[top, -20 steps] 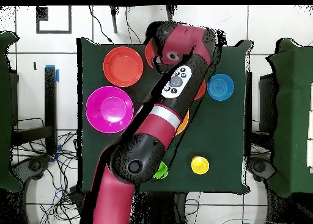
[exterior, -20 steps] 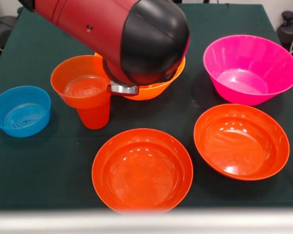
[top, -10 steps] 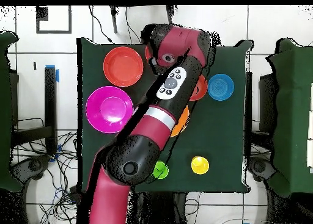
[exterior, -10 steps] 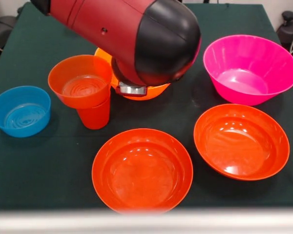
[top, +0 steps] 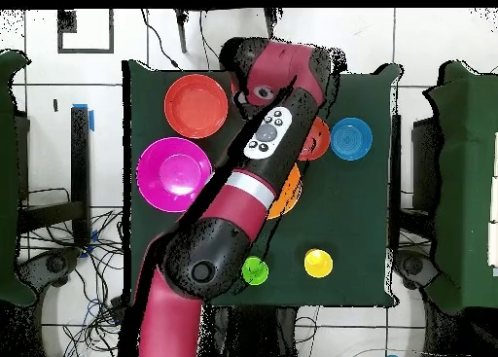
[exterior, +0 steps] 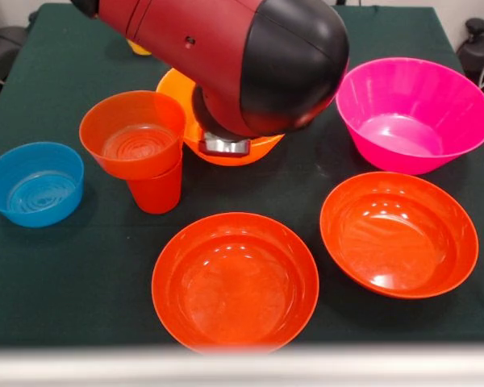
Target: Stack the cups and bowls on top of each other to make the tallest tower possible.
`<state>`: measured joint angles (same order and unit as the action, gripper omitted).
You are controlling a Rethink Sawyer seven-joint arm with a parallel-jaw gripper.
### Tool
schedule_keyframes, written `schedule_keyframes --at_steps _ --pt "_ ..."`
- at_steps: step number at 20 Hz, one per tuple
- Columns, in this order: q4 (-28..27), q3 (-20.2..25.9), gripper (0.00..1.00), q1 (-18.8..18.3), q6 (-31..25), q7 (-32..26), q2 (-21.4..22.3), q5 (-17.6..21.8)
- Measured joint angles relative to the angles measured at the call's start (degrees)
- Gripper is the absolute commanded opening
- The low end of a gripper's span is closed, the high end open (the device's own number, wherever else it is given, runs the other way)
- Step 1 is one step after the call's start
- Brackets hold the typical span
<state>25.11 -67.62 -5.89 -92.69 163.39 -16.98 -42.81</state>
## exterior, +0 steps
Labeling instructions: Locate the dark green table cloth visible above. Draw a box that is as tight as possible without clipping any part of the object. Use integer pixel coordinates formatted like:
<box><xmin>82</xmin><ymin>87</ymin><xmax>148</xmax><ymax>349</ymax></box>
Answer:
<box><xmin>0</xmin><ymin>2</ymin><xmax>484</xmax><ymax>347</ymax></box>

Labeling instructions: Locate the red cup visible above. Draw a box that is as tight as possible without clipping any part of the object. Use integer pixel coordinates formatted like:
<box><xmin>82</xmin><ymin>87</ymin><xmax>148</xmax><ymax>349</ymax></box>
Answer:
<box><xmin>127</xmin><ymin>159</ymin><xmax>184</xmax><ymax>214</ymax></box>

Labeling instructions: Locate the large red bowl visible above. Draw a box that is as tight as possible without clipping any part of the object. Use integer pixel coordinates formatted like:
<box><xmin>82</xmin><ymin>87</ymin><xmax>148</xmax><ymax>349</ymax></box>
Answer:
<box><xmin>319</xmin><ymin>171</ymin><xmax>480</xmax><ymax>300</ymax></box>
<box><xmin>151</xmin><ymin>212</ymin><xmax>320</xmax><ymax>356</ymax></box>

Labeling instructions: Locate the blue bowl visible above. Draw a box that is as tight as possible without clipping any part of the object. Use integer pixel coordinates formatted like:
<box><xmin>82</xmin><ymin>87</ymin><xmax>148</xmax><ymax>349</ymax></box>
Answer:
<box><xmin>0</xmin><ymin>141</ymin><xmax>86</xmax><ymax>229</ymax></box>

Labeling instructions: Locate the yellow cup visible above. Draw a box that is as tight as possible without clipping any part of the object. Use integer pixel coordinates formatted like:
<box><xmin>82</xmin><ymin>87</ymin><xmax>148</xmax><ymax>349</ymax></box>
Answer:
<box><xmin>127</xmin><ymin>39</ymin><xmax>152</xmax><ymax>56</ymax></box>

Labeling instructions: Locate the large orange bowl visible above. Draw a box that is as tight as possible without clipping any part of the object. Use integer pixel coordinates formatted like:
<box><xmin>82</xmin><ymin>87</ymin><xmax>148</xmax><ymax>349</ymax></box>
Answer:
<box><xmin>156</xmin><ymin>67</ymin><xmax>286</xmax><ymax>167</ymax></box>

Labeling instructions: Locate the small red bowl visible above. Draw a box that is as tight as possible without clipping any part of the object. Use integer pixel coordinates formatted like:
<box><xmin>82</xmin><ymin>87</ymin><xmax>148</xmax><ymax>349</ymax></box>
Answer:
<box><xmin>78</xmin><ymin>90</ymin><xmax>187</xmax><ymax>181</ymax></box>

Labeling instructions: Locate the large pink bowl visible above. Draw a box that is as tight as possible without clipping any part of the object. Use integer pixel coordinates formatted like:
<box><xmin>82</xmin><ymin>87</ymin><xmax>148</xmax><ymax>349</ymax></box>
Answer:
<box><xmin>335</xmin><ymin>57</ymin><xmax>484</xmax><ymax>176</ymax></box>

